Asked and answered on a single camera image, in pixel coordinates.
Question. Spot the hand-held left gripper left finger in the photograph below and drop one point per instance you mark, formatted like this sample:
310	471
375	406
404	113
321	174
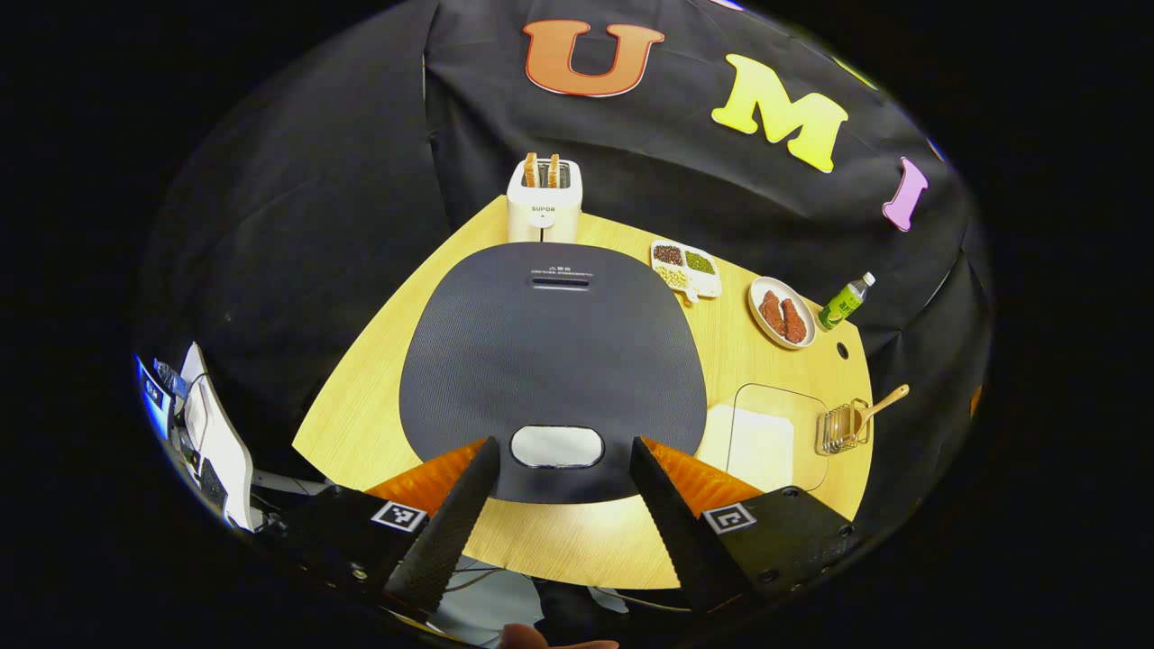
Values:
446	541

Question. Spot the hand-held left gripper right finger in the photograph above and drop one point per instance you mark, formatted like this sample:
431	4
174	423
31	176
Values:
681	541

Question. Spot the clear container of rice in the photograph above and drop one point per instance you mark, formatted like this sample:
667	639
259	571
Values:
762	442

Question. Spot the dark grey rice cooker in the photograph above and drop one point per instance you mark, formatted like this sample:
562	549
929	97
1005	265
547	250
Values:
550	351

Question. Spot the wooden spoon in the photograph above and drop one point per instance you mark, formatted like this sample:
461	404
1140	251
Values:
883	401

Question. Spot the white round plate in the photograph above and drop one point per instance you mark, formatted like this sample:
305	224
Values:
762	324

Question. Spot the brown meat piece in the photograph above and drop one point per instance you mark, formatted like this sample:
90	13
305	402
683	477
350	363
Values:
794	321
773	312

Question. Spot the white side table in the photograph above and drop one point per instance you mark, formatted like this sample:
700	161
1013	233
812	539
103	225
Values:
221	433

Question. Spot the white divided bean dish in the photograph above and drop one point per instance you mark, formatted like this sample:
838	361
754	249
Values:
706	281

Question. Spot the green drink bottle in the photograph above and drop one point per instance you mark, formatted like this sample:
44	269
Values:
843	305

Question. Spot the computer monitor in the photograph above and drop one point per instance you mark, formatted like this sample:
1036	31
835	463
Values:
153	397

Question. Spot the black backdrop cloth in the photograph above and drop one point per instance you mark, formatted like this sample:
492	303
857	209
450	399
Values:
315	225

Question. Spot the white toaster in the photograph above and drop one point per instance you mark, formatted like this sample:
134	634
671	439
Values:
544	212

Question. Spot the toast slice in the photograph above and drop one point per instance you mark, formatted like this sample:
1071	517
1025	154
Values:
531	169
554	170

